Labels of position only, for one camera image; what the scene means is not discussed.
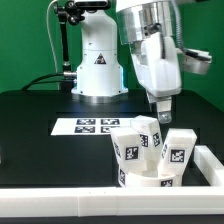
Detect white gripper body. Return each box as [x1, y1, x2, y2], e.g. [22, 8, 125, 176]
[129, 31, 213, 98]

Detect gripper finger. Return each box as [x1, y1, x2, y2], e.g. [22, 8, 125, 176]
[156, 97, 172, 124]

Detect white round stool seat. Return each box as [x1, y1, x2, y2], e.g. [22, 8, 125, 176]
[118, 167, 182, 187]

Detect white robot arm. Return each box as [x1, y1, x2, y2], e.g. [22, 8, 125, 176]
[74, 0, 212, 123]

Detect white right fence bar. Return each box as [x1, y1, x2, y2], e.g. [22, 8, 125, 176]
[194, 145, 224, 187]

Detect white fence bar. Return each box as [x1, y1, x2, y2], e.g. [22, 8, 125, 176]
[0, 187, 224, 218]
[194, 145, 224, 187]

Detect white marker sheet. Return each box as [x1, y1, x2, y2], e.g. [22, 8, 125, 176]
[51, 118, 130, 136]

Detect white front fence bar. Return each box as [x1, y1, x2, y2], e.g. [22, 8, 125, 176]
[0, 187, 224, 218]

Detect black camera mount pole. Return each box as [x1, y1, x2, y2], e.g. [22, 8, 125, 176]
[54, 0, 111, 85]

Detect white cable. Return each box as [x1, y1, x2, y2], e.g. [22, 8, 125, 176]
[45, 0, 60, 74]

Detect black cables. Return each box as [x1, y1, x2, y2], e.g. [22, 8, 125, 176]
[21, 70, 78, 92]

